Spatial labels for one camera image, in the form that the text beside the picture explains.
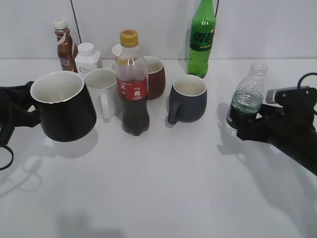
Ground black cable on wall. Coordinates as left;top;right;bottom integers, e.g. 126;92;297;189
70;0;82;44

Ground black ceramic cup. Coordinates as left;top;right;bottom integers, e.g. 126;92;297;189
30;71;97;142

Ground red ceramic cup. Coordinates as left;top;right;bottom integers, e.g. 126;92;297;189
144;56;166;100

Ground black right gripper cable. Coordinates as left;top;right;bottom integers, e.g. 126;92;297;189
296;72;317;89

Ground white ceramic mug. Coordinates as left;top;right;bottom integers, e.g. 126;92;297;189
84;68;121;123

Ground white yellow paper cup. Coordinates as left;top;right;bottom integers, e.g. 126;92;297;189
111;44;122;61

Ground green sprite bottle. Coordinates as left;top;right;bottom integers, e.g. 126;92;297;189
187;0;216;78

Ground clear cestbon water bottle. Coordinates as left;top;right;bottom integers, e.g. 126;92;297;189
225;62;267;136

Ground cola bottle yellow cap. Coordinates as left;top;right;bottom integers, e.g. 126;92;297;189
115;29;150;136

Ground brown coffee drink bottle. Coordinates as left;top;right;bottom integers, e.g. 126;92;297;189
53;18;78;72

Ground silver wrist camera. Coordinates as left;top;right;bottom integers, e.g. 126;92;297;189
265;87;299;104

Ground white plastic milk bottle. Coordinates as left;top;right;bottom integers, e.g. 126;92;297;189
75;43;103;77

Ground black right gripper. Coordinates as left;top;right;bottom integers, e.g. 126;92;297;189
229;87;317;149

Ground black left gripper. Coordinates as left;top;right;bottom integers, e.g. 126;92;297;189
0;81;41;145

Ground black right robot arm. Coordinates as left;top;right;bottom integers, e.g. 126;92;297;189
230;86;317;174

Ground dark blue ceramic mug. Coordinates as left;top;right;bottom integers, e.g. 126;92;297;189
167;75;208;125

